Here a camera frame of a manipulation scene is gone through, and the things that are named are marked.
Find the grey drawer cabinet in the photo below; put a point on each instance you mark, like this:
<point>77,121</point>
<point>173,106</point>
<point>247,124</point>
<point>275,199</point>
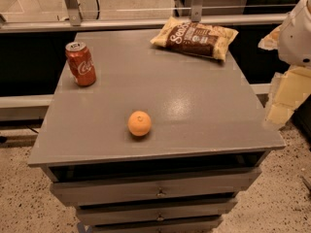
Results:
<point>205,145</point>

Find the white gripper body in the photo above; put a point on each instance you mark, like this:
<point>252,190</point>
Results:
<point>296,39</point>

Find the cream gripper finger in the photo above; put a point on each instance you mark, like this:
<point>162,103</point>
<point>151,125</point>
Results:
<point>287,93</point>
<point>271,40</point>

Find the red cola can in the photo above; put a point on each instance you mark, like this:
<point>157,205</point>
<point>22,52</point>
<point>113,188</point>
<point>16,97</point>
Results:
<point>80,63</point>

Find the metal railing frame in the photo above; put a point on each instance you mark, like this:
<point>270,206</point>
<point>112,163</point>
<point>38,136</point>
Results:
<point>78,15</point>

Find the orange fruit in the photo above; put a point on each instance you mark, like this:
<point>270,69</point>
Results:
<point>139,123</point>

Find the brown chip bag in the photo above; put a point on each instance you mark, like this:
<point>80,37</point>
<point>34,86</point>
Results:
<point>195,38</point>

